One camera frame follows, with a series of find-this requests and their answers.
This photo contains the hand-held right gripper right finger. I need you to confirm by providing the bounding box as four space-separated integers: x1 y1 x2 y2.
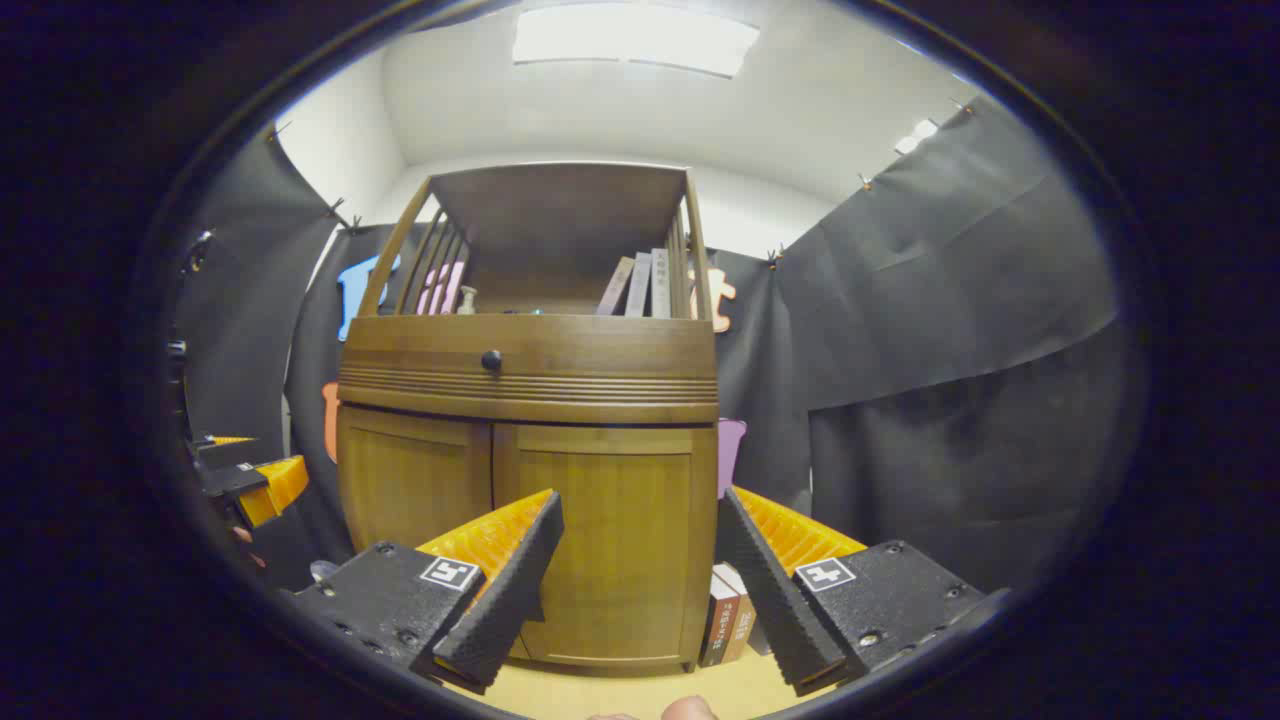
715 487 988 698

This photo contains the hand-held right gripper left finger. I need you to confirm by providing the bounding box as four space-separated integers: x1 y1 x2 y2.
288 489 564 696

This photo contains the dark brown spine book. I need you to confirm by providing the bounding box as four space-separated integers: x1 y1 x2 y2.
699 572 741 668

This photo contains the tan spine book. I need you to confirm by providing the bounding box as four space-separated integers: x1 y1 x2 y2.
714 563 759 662

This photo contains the wooden cabinet door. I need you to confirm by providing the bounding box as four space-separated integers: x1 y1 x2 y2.
492 420 719 669
338 405 496 561

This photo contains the wooden double-door shoe cabinet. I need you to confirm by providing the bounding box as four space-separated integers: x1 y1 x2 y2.
335 163 721 673

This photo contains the black backdrop cloth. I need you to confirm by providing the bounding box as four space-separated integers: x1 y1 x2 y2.
175 95 1123 601

